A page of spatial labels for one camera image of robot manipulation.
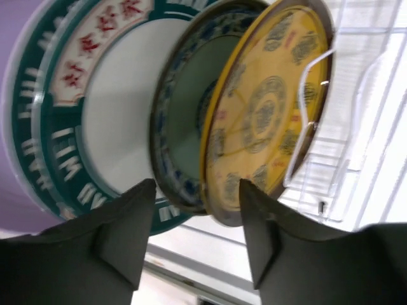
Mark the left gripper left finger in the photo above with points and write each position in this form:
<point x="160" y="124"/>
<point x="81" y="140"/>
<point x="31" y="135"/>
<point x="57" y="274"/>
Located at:
<point x="95" y="259"/>

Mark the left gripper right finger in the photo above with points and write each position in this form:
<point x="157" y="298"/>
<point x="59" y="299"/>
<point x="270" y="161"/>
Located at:
<point x="296" y="260"/>

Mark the yellow patterned plate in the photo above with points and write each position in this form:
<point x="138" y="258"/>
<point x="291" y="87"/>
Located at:
<point x="271" y="92"/>

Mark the blue floral green plate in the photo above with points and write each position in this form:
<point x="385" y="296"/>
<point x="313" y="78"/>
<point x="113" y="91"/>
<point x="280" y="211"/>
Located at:
<point x="182" y="96"/>

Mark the purple plate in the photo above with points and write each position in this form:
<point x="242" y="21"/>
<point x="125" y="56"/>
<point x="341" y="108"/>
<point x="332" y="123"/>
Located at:
<point x="27" y="27"/>

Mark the green rimmed white plate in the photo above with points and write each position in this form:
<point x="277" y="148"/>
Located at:
<point x="89" y="114"/>

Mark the white wire dish rack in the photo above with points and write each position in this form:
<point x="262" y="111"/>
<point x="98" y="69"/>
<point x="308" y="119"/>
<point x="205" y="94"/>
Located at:
<point x="354" y="173"/>

